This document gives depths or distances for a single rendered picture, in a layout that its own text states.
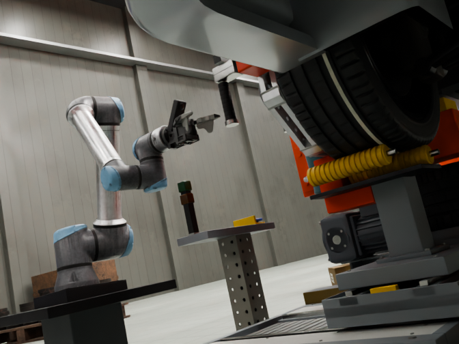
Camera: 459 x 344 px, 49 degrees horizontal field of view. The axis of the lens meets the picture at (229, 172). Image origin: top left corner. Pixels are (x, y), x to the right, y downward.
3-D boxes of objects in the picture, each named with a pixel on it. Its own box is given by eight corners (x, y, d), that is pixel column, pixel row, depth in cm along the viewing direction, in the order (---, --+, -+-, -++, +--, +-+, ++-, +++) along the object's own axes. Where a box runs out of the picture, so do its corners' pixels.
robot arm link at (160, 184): (134, 195, 188) (130, 163, 191) (162, 193, 195) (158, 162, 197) (144, 189, 181) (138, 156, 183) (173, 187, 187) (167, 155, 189)
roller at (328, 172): (394, 160, 132) (388, 140, 133) (302, 189, 151) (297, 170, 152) (403, 161, 137) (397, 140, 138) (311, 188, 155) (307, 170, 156)
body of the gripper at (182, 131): (201, 139, 179) (179, 149, 187) (197, 117, 181) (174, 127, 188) (186, 138, 173) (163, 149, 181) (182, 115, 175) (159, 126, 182)
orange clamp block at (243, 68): (278, 67, 142) (258, 61, 135) (256, 78, 146) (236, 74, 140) (272, 44, 143) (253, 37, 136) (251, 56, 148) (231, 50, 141)
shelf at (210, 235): (208, 238, 187) (206, 230, 187) (177, 246, 197) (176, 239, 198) (275, 228, 219) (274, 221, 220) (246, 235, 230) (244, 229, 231)
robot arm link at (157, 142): (167, 130, 192) (147, 127, 184) (175, 125, 189) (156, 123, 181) (171, 152, 190) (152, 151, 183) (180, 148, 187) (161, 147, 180)
